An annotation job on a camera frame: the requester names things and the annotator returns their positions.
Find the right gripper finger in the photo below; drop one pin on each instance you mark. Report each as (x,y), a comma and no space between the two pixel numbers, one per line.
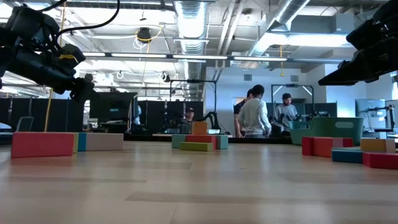
(354,73)

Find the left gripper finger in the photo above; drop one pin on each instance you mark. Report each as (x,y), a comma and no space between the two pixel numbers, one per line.
(82,90)

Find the blue rectangular block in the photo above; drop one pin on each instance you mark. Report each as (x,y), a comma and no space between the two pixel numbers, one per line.
(82,142)
(346,156)

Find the light green rectangular block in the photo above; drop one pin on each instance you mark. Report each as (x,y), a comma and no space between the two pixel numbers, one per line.
(76,142)

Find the beige rectangular block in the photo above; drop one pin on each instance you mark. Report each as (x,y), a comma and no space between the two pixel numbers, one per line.
(104,141)

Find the red-orange rectangular block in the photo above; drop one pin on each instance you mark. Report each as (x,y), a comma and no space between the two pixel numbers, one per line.
(43,144)
(200,138)
(347,142)

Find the small orange cube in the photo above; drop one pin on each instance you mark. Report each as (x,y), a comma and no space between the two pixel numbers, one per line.
(373,145)
(199,127)

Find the long teal block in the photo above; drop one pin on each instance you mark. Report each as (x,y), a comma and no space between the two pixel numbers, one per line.
(346,149)

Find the small red cube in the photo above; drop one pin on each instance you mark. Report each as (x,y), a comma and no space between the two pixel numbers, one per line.
(323,147)

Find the red rectangular block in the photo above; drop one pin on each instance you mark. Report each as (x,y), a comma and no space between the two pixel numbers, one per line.
(381,160)

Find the small teal cube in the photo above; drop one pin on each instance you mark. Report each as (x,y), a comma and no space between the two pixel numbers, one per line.
(222,142)
(178,141)

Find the black background robot arm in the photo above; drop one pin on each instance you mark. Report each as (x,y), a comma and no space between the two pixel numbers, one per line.
(213,119)

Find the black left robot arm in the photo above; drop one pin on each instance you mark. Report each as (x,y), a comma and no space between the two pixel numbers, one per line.
(28,28)

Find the grey background screen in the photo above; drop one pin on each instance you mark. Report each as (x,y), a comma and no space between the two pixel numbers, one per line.
(365,104)

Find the large black monitor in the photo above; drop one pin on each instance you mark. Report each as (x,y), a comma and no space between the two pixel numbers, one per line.
(113,105)

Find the grey office chair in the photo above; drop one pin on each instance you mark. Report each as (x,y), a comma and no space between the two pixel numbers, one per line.
(25,124)

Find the black background robot stand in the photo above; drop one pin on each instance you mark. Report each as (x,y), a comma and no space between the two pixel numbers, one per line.
(390,118)

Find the person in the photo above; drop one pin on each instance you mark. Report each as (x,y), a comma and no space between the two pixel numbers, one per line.
(237,109)
(137,113)
(188,115)
(286,110)
(254,113)

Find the green plastic bin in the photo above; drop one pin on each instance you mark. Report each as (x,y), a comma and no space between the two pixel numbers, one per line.
(326,130)

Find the long LED light bar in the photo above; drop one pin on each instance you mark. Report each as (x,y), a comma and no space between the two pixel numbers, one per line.
(199,57)

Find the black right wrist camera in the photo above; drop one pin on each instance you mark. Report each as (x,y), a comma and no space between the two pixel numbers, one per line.
(367,35)

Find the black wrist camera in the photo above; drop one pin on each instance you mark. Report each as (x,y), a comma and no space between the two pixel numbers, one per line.
(71,53)
(367,35)

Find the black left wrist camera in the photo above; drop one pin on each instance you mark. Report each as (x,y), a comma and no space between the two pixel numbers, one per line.
(71,53)

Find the black metal gantry frame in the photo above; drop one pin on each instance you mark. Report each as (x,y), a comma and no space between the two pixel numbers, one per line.
(192,81)
(292,85)

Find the black aluminium table frame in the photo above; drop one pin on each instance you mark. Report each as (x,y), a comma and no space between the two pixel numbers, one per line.
(140,137)

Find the silver slanted air duct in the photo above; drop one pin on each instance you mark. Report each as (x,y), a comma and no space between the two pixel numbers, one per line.
(280,18)

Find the silver spiral air duct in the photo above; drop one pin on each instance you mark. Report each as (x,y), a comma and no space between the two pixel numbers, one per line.
(191,25)

